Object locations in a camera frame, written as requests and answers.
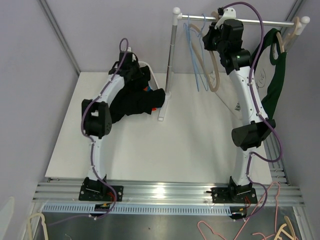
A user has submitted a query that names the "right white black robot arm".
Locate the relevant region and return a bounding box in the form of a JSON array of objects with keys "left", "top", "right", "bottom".
[{"left": 203, "top": 19, "right": 276, "bottom": 204}]

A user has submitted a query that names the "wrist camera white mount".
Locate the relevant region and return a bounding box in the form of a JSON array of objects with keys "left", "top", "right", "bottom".
[
  {"left": 125, "top": 47, "right": 138, "bottom": 62},
  {"left": 214, "top": 7, "right": 236, "bottom": 29}
]

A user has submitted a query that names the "white plastic laundry basket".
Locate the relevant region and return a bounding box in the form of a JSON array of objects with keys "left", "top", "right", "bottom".
[{"left": 138, "top": 61, "right": 159, "bottom": 90}]

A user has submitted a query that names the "beige hanger on floor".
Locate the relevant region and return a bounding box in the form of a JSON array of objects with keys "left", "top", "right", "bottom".
[
  {"left": 274, "top": 216, "right": 297, "bottom": 240},
  {"left": 26, "top": 212, "right": 49, "bottom": 240}
]

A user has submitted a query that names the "beige hanger on floor left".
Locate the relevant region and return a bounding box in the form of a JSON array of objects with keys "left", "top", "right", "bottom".
[{"left": 26, "top": 212, "right": 49, "bottom": 240}]

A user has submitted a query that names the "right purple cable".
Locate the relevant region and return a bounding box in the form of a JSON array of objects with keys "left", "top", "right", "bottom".
[{"left": 219, "top": 1, "right": 283, "bottom": 223}]

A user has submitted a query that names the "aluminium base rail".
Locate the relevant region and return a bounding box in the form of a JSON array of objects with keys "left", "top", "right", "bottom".
[{"left": 32, "top": 177, "right": 306, "bottom": 207}]

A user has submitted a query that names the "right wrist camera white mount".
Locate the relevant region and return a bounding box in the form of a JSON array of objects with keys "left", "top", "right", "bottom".
[{"left": 214, "top": 7, "right": 236, "bottom": 29}]

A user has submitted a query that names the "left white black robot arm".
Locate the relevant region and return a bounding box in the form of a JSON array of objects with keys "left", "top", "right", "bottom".
[{"left": 78, "top": 50, "right": 140, "bottom": 202}]

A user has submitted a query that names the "green white raglan shirt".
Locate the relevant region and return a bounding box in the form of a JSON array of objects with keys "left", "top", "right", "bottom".
[{"left": 251, "top": 28, "right": 287, "bottom": 119}]

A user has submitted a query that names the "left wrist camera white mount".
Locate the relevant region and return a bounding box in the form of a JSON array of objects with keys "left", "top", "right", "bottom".
[{"left": 125, "top": 47, "right": 138, "bottom": 62}]

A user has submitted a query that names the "beige wooden hanger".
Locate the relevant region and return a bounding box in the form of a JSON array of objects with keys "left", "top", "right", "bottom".
[
  {"left": 190, "top": 13, "right": 220, "bottom": 93},
  {"left": 276, "top": 16, "right": 302, "bottom": 54}
]

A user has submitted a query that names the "light blue wire hanger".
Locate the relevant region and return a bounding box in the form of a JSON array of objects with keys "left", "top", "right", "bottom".
[
  {"left": 193, "top": 14, "right": 211, "bottom": 91},
  {"left": 183, "top": 14, "right": 209, "bottom": 92}
]

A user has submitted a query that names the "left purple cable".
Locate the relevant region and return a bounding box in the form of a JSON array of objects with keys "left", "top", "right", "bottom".
[{"left": 81, "top": 37, "right": 131, "bottom": 221}]

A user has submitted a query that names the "white cable duct strip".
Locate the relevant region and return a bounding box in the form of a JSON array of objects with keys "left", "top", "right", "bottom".
[{"left": 42, "top": 203, "right": 232, "bottom": 216}]

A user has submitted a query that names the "beige hanger on floor right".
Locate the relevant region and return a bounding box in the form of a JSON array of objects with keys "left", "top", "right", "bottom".
[{"left": 274, "top": 216, "right": 297, "bottom": 240}]

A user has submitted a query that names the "purple cable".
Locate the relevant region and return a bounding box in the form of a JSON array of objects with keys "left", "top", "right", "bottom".
[
  {"left": 81, "top": 37, "right": 131, "bottom": 221},
  {"left": 219, "top": 1, "right": 283, "bottom": 223}
]

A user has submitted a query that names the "pink wire hanger on floor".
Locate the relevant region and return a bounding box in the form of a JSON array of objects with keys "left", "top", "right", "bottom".
[{"left": 196, "top": 181, "right": 281, "bottom": 240}]

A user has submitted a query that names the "metal clothes rack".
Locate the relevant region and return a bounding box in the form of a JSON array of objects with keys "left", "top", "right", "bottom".
[{"left": 158, "top": 2, "right": 311, "bottom": 121}]

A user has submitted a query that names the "orange t shirt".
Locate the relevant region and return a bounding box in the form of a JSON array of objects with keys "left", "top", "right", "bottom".
[{"left": 144, "top": 86, "right": 157, "bottom": 111}]

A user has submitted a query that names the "black t shirt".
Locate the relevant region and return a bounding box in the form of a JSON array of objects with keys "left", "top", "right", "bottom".
[{"left": 109, "top": 66, "right": 166, "bottom": 124}]

